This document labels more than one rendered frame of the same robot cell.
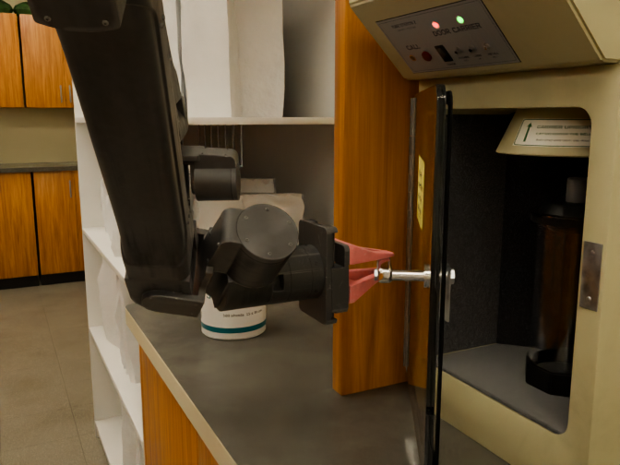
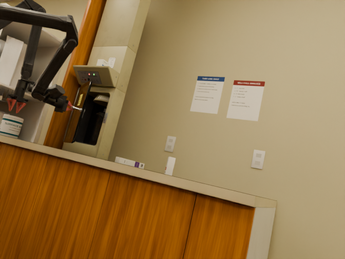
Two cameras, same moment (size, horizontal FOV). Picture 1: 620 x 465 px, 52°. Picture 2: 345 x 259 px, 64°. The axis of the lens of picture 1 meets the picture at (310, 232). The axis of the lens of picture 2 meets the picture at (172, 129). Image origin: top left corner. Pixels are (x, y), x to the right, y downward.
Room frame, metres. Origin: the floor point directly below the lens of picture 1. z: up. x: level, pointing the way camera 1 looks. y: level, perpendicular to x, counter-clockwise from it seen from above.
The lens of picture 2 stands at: (-1.08, 0.36, 0.94)
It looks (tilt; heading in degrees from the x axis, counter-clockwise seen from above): 9 degrees up; 325
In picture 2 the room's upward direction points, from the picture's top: 13 degrees clockwise
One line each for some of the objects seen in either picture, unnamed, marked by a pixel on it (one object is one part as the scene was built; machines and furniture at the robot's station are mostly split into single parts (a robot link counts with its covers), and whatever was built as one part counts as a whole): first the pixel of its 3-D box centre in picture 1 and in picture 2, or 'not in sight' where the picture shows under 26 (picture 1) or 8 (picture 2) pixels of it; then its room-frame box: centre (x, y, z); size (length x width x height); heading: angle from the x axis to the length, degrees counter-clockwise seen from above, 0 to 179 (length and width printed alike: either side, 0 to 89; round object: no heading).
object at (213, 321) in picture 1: (232, 293); (11, 126); (1.21, 0.15, 1.01); 0.13 x 0.13 x 0.15
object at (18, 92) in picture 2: not in sight; (19, 94); (0.88, 0.20, 1.21); 0.10 x 0.07 x 0.07; 116
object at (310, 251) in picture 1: (295, 273); (57, 102); (0.64, 0.01, 1.20); 0.07 x 0.07 x 0.10; 26
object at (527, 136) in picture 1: (571, 130); (106, 100); (0.78, -0.32, 1.34); 0.18 x 0.18 x 0.05
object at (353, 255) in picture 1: (354, 269); (66, 107); (0.67, -0.05, 1.20); 0.09 x 0.07 x 0.07; 116
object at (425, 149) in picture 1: (421, 261); (76, 112); (0.73, -0.13, 1.19); 0.30 x 0.01 x 0.40; 175
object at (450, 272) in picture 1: (443, 292); not in sight; (0.62, -0.14, 1.18); 0.02 x 0.02 x 0.06; 85
